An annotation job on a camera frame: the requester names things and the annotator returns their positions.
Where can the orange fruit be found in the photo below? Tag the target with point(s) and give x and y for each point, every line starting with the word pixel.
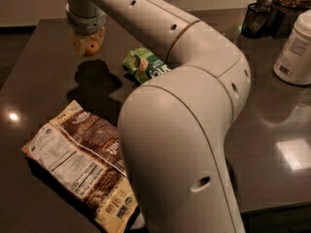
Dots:
pixel 91 46

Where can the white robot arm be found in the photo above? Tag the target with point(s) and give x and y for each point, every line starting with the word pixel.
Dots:
pixel 172 128

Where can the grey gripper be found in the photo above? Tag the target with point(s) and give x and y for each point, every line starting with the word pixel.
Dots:
pixel 86 25

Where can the black mesh pen cup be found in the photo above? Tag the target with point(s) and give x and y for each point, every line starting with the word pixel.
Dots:
pixel 256 18

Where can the dark box behind cup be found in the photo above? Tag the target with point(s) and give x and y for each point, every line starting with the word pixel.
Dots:
pixel 281 21

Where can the brown tortilla chip bag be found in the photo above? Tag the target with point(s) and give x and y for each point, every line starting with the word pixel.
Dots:
pixel 81 152

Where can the white plastic canister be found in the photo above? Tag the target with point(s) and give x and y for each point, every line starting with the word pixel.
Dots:
pixel 293 64

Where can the green rice chip bag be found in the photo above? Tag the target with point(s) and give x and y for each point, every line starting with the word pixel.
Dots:
pixel 143 65

